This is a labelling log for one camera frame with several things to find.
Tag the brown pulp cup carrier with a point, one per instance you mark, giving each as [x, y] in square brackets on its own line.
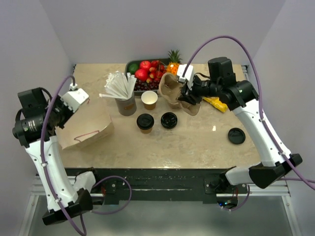
[170, 89]

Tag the white wrapped straw bundle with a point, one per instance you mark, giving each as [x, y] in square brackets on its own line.
[119, 86]

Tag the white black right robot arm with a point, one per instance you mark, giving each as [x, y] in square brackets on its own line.
[276, 160]

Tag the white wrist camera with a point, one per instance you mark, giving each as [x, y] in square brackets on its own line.
[74, 98]
[185, 74]

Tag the red cherry cluster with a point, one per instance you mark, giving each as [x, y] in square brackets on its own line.
[156, 71]

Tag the orange pineapple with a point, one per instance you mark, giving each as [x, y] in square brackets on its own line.
[174, 57]

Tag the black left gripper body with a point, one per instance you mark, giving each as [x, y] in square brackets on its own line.
[61, 112]

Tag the brown paper coffee cup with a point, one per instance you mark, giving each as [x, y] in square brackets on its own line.
[146, 131]

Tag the black cup lid stack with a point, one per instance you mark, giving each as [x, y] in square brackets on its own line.
[169, 120]

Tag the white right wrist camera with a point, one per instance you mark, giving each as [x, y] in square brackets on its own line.
[185, 74]

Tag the purple grape bunch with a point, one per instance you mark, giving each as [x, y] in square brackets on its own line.
[148, 84]

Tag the dark green fruit tray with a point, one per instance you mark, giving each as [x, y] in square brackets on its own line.
[164, 61]

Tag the grey metal straw holder cup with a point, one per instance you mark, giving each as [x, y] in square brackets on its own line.
[127, 107]

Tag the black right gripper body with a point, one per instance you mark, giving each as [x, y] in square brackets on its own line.
[200, 89]

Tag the red apple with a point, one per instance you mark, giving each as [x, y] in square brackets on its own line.
[145, 65]
[141, 75]

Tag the single black cup lid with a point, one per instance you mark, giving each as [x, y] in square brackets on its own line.
[236, 136]

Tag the black coffee cup lid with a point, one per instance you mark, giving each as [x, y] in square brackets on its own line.
[145, 121]

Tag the pink white paper bag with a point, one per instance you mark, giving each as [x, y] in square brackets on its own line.
[89, 124]

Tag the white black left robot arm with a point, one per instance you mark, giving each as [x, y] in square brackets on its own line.
[35, 125]

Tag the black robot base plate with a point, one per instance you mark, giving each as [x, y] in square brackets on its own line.
[174, 185]

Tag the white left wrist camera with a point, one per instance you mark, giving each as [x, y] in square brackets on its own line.
[74, 98]

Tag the green lime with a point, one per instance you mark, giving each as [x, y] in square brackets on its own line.
[133, 68]

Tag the yellow chips bag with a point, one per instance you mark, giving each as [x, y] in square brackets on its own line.
[215, 102]

